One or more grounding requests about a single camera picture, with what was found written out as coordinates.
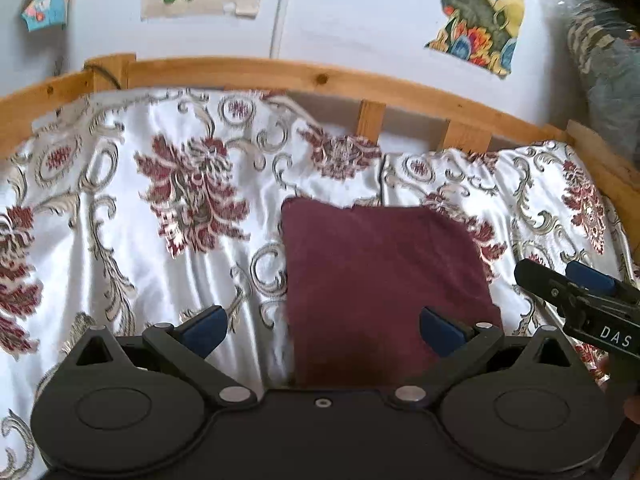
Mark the wooden bed frame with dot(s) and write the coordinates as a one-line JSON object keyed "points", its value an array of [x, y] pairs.
{"points": [[300, 77]]}

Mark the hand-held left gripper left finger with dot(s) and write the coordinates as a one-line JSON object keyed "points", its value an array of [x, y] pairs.
{"points": [[206, 331]]}

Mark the maroon knit garment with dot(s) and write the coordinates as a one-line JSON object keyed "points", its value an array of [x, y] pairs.
{"points": [[385, 290]]}

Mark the colourful peacock wall poster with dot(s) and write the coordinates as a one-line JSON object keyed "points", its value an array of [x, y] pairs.
{"points": [[480, 15]]}

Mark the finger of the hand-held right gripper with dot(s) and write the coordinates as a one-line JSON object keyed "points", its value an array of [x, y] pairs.
{"points": [[590, 277], [540, 280]]}

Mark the white floral bedspread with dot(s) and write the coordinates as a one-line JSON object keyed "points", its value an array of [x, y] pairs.
{"points": [[125, 260]]}

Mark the grey blue cloth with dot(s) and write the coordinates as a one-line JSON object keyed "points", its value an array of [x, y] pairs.
{"points": [[620, 90]]}

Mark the grey patterned fabric bundle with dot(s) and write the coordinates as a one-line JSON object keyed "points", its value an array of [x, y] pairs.
{"points": [[595, 35]]}

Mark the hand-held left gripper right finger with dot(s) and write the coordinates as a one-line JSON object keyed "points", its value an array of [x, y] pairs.
{"points": [[441, 333]]}

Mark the white wall pipe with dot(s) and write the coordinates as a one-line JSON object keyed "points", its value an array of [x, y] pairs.
{"points": [[280, 7]]}

